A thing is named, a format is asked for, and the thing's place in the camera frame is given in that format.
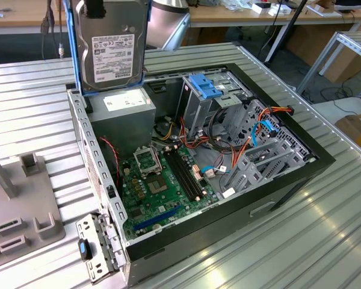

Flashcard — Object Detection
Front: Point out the white flat board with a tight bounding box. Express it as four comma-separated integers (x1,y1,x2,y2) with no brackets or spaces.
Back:
312,96,361,129

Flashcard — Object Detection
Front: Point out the metal socket cover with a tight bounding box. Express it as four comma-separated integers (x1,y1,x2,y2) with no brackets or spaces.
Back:
134,146,163,178

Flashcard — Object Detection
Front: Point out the metal locking lever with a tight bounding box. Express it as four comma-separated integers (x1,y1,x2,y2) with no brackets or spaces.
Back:
150,144,165,173

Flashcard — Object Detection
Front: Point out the red black fan wire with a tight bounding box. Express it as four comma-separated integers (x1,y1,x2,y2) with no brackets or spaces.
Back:
97,137,123,193

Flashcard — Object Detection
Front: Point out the orange red wire bundle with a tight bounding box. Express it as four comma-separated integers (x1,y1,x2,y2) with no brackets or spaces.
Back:
179,116,220,151

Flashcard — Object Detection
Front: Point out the blue expansion slot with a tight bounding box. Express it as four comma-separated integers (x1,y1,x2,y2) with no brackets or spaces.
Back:
134,204,183,232

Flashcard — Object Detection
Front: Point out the small white carton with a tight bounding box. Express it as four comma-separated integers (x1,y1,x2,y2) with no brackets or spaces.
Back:
269,4,292,16

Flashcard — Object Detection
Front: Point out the square brown chipset chip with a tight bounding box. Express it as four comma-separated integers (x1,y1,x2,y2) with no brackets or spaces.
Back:
147,177,170,195

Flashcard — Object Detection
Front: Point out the hard disk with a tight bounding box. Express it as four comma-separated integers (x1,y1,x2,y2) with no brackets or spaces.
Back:
63,0,153,98

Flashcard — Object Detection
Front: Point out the grey card retainer bracket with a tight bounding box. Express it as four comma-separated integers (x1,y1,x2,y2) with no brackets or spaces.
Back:
75,212,129,285

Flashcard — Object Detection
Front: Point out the black latch with blue tab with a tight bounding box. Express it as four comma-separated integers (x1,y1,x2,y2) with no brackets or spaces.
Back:
78,238,93,261

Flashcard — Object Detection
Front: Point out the grey power supply unit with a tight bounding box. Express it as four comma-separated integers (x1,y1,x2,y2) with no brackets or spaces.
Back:
85,87,157,162

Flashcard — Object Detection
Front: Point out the CPU socket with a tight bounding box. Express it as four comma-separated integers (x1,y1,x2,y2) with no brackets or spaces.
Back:
133,146,164,179

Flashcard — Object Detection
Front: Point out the black RAM slot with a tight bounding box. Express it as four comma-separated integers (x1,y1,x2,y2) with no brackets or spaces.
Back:
173,148,204,196
176,146,207,193
164,149,199,202
168,149,202,199

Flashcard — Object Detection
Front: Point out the white box black lid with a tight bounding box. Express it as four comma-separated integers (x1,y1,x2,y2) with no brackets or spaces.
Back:
251,2,273,15

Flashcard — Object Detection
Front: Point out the orange yellow power wire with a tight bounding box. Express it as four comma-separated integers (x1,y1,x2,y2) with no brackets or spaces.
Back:
228,104,295,169

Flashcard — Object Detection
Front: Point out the grey metal disk bay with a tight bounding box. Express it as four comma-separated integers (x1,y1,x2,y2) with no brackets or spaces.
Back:
218,138,308,200

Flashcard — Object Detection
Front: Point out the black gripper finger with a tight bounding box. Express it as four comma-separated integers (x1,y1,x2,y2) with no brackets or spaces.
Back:
83,0,106,19

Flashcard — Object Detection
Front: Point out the black monitor base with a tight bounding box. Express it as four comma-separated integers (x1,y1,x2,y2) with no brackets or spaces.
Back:
333,0,361,13

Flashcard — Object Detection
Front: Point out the blue plastic drive latch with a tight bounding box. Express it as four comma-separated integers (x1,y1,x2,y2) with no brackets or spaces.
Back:
188,73,224,100

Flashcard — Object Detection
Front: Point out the grey parts rack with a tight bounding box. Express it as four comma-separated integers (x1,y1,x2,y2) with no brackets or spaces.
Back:
0,141,66,266

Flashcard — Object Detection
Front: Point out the silver metal shelf frame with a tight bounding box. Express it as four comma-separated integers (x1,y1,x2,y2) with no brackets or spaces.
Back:
296,31,361,106

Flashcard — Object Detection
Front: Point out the brown cardboard box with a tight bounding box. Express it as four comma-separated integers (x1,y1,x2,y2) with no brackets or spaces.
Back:
324,45,361,84
334,113,361,155
285,23,357,69

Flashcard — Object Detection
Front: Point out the blue data wire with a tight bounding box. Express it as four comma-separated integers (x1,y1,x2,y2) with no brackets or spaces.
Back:
200,118,280,179

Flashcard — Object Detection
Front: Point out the yellow black wire bundle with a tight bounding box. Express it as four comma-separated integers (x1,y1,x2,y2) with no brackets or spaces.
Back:
155,115,174,143

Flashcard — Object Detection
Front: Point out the wooden desk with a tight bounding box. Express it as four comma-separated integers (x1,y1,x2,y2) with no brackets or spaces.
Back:
0,0,66,34
188,0,361,31

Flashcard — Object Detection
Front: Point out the grey optical drive cage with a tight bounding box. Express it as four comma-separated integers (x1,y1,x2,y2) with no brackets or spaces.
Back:
177,72,254,140

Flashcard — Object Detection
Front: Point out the black stand pole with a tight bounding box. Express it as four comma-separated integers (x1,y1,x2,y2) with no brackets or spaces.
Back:
264,0,308,63

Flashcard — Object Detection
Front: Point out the black open PC case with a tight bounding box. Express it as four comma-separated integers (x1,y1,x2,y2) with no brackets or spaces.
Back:
65,62,337,287

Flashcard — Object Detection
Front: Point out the green motherboard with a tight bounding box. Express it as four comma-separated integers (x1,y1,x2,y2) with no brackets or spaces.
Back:
119,141,220,241

